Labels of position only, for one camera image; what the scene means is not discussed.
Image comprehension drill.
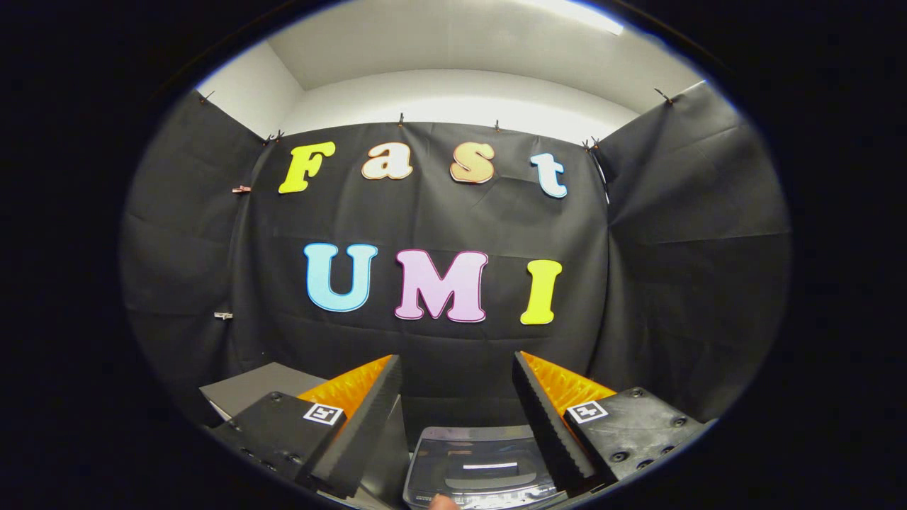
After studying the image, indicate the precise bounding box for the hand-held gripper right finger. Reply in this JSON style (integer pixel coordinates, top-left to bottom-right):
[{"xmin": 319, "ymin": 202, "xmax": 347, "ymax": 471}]
[{"xmin": 512, "ymin": 351, "xmax": 711, "ymax": 497}]

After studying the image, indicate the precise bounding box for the grey washing machine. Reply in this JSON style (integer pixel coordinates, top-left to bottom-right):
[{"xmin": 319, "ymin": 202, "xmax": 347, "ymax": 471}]
[{"xmin": 401, "ymin": 425, "xmax": 569, "ymax": 510}]

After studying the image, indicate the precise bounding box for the black backdrop cloth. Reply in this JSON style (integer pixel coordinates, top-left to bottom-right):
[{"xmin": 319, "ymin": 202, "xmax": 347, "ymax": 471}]
[{"xmin": 120, "ymin": 81, "xmax": 791, "ymax": 433}]

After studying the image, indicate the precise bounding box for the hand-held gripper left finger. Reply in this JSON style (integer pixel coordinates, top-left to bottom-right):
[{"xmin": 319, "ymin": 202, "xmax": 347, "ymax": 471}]
[{"xmin": 211, "ymin": 354, "xmax": 403, "ymax": 499}]

